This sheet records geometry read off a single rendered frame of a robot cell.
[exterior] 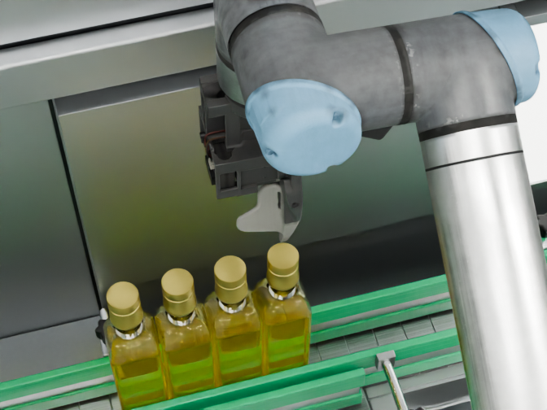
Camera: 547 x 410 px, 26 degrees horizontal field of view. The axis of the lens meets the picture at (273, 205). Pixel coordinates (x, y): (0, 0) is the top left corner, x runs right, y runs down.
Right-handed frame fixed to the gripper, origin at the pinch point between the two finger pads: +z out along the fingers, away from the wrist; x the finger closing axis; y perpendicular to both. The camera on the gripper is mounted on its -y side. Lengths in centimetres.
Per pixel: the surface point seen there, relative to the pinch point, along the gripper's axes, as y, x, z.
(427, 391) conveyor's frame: -17.8, 5.8, 38.8
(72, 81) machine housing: 17.7, -12.1, -10.4
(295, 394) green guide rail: -0.2, 6.5, 29.4
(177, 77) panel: 7.5, -13.2, -6.9
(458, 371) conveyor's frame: -22.0, 4.8, 37.1
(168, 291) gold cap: 12.4, 1.4, 9.0
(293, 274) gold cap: -0.9, 1.5, 10.7
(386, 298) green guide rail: -14.3, -3.3, 29.5
